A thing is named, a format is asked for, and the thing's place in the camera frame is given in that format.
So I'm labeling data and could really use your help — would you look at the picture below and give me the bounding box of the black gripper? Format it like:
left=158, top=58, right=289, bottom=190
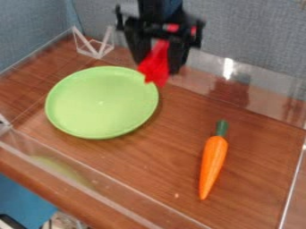
left=115, top=4, right=204, bottom=75

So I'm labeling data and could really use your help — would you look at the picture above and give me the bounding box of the red star-shaped block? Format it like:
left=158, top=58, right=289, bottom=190
left=138, top=40, right=170, bottom=87

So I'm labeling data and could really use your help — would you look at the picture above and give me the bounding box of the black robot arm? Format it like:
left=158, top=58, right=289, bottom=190
left=115, top=0, right=206, bottom=74

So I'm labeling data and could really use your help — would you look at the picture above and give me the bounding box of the green plate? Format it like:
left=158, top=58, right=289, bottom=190
left=44, top=66, right=159, bottom=140

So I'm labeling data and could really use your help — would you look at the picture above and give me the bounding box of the orange toy carrot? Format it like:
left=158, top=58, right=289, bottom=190
left=198, top=120, right=228, bottom=200

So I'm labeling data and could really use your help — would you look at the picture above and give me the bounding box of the clear acrylic enclosure wall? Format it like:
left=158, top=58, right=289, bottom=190
left=0, top=33, right=306, bottom=229

